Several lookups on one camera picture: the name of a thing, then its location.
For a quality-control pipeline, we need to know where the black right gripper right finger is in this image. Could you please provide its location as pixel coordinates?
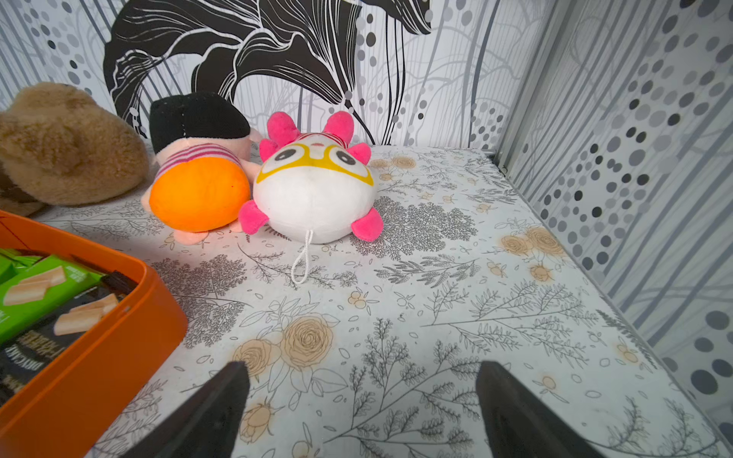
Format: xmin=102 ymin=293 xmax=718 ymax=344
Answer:
xmin=475 ymin=361 xmax=602 ymax=458

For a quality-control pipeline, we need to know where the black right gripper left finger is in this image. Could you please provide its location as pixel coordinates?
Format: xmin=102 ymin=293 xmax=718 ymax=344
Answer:
xmin=125 ymin=362 xmax=250 ymax=458

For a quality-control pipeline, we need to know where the orange plastic storage box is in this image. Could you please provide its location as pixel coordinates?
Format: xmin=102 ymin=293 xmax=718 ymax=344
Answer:
xmin=1 ymin=213 xmax=188 ymax=457

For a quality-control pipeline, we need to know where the black cookie packet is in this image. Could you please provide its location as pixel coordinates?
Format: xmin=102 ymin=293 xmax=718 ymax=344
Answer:
xmin=1 ymin=272 xmax=137 ymax=405

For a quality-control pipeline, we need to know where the green cookie packet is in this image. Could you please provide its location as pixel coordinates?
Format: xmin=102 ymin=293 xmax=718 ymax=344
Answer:
xmin=1 ymin=255 xmax=102 ymax=344

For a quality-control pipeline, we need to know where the white pink owl plush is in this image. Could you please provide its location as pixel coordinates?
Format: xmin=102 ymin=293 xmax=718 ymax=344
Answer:
xmin=239 ymin=111 xmax=385 ymax=286

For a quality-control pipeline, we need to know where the orange pink black-haired doll plush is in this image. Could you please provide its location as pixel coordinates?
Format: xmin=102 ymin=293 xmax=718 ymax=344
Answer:
xmin=141 ymin=92 xmax=262 ymax=245

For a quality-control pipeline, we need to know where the brown teddy bear plush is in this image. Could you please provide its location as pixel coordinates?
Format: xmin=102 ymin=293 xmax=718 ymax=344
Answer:
xmin=1 ymin=82 xmax=150 ymax=217

